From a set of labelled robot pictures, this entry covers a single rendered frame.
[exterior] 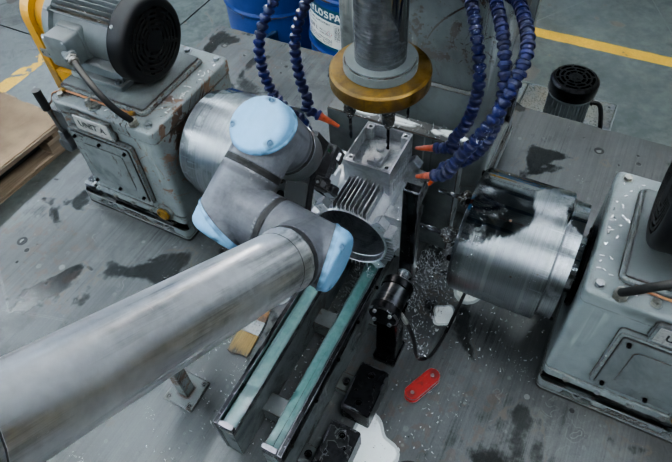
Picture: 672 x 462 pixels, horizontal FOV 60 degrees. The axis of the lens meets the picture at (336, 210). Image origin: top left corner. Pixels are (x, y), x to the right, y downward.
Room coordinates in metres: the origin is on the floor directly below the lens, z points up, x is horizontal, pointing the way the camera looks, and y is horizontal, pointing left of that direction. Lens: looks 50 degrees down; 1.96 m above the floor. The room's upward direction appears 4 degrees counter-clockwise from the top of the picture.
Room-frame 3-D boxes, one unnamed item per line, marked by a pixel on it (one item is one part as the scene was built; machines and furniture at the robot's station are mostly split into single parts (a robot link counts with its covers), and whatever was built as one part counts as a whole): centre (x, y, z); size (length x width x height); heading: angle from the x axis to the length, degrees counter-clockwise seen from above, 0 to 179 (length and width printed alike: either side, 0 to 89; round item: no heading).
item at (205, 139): (0.98, 0.23, 1.04); 0.37 x 0.25 x 0.25; 60
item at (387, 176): (0.83, -0.09, 1.11); 0.12 x 0.11 x 0.07; 150
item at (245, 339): (0.67, 0.19, 0.80); 0.21 x 0.05 x 0.01; 154
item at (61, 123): (1.09, 0.61, 1.07); 0.08 x 0.07 x 0.20; 150
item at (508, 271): (0.64, -0.36, 1.04); 0.41 x 0.25 x 0.25; 60
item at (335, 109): (0.94, -0.15, 0.97); 0.30 x 0.11 x 0.34; 60
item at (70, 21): (1.10, 0.49, 1.16); 0.33 x 0.26 x 0.42; 60
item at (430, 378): (0.48, -0.15, 0.81); 0.09 x 0.03 x 0.02; 125
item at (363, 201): (0.80, -0.07, 1.01); 0.20 x 0.19 x 0.19; 150
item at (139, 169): (1.11, 0.44, 0.99); 0.35 x 0.31 x 0.37; 60
